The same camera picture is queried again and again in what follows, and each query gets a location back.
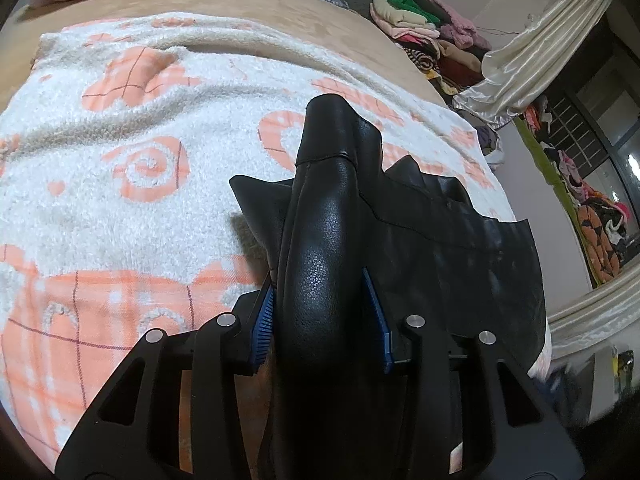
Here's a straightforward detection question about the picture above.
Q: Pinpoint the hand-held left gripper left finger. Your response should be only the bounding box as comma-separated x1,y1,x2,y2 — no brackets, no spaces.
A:
55,285,278,474

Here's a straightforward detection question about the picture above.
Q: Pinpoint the black window grille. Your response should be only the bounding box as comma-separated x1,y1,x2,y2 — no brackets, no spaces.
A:
540,89,617,182

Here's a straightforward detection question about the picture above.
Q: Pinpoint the cream satin cloth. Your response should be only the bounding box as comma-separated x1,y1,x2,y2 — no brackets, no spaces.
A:
546,259,640,357

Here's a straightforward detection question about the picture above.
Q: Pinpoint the green cloth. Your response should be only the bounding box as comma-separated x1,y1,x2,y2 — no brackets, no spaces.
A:
514,119,602,288

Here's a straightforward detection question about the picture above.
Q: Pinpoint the heap of colourful clothes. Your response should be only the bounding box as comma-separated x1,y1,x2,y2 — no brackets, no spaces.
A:
524,94,637,287

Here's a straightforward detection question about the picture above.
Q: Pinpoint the purple and white clothes heap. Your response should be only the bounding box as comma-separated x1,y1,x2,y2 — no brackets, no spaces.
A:
474,124,507,172

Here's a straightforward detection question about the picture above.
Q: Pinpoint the pile of folded clothes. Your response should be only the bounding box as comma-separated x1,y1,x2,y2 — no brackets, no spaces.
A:
369,0,494,97

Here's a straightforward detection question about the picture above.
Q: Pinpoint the tan bed sheet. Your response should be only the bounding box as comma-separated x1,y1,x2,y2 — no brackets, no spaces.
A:
29,0,451,107

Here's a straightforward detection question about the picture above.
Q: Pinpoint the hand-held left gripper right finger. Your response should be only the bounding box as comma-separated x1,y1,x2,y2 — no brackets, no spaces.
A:
361,267,586,477

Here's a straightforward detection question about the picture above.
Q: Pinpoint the white and orange patterned blanket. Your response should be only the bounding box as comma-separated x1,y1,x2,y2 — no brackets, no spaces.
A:
0,15,553,467

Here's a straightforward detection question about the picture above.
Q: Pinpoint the cream satin curtain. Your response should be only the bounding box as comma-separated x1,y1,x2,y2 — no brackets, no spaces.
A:
451,0,617,132

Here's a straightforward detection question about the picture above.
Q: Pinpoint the black leather jacket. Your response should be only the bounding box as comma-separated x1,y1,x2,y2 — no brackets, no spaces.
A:
229,94,547,480

